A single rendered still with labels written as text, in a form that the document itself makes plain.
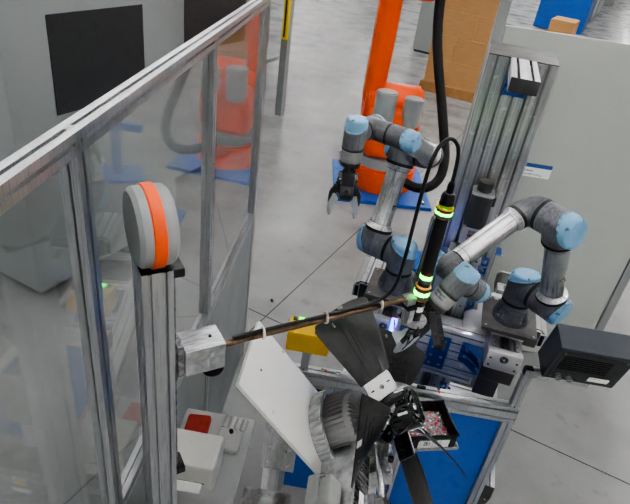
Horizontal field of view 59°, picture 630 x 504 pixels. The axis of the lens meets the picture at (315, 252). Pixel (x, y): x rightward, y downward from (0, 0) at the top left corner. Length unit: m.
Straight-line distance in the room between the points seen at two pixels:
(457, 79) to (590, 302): 6.17
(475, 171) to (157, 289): 1.55
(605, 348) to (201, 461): 1.40
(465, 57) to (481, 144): 7.24
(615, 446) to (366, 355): 2.37
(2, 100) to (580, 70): 3.01
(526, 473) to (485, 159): 1.77
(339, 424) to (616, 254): 2.52
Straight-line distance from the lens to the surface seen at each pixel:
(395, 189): 2.34
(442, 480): 2.71
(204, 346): 1.25
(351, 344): 1.64
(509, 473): 3.34
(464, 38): 9.48
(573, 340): 2.17
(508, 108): 2.28
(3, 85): 3.45
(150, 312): 1.15
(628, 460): 3.77
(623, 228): 3.74
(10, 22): 3.41
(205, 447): 1.85
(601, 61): 3.32
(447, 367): 2.61
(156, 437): 1.41
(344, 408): 1.70
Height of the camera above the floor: 2.42
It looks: 32 degrees down
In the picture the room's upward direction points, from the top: 8 degrees clockwise
